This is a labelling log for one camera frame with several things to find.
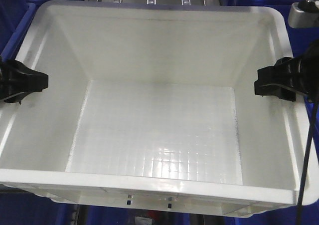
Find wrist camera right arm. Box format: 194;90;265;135
288;0;319;28

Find blue bin left near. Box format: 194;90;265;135
0;3;36;60

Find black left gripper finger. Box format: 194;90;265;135
4;92;31;103
0;60;49;98

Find black cable right side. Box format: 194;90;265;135
296;95;318;225

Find white plastic tote bin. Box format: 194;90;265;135
0;0;309;218

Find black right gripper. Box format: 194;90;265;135
254;39;319;102

